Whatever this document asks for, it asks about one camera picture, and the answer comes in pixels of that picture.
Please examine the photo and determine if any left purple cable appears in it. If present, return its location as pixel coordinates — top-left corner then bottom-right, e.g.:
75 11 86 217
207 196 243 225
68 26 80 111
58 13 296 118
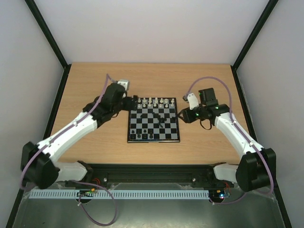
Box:
20 73 118 226

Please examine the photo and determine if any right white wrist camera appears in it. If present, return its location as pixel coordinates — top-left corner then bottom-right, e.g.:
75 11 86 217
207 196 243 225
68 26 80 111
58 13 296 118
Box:
183 93 199 110

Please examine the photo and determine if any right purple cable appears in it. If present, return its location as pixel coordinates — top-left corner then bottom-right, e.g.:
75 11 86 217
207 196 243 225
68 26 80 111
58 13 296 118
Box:
184 76 274 206

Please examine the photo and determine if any white slotted cable duct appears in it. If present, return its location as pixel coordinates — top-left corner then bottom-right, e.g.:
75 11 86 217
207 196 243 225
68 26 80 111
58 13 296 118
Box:
29 190 209 200

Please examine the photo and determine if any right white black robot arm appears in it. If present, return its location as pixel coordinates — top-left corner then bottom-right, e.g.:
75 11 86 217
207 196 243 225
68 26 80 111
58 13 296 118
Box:
179 88 276 192

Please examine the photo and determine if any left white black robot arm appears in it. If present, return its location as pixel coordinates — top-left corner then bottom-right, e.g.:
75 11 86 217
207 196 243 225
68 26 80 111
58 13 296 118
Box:
21 80 138 189

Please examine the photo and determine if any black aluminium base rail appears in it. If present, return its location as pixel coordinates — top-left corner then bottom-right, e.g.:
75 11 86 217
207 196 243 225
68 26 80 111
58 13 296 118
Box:
57 163 276 190

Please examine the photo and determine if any black grey chess board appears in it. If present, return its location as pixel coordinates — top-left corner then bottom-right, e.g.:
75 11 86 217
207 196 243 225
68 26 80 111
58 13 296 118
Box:
127 97 181 143

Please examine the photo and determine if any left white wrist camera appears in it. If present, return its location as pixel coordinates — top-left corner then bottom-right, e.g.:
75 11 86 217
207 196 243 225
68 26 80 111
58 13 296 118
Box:
117 79 130 91

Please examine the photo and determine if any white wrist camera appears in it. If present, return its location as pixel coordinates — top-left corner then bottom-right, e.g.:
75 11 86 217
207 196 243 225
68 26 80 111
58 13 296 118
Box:
183 93 199 110
117 79 130 91

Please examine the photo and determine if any purple cable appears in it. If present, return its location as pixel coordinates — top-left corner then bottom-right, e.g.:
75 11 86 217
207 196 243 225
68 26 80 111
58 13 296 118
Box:
20 73 118 226
184 76 274 206

